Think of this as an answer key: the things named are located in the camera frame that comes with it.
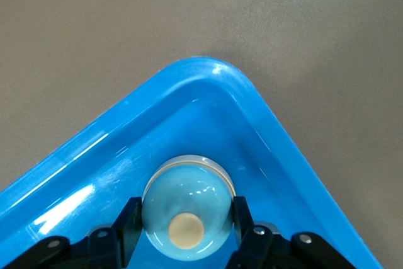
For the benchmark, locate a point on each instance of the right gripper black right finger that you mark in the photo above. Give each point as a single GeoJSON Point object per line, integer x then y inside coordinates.
{"type": "Point", "coordinates": [267, 250]}

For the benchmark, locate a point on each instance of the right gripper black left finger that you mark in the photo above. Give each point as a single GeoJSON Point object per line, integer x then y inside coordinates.
{"type": "Point", "coordinates": [104, 247]}

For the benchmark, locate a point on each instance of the blue dome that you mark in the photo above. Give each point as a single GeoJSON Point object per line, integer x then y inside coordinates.
{"type": "Point", "coordinates": [189, 193]}

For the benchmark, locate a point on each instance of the blue plastic tray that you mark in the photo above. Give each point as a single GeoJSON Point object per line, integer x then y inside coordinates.
{"type": "Point", "coordinates": [220, 124]}

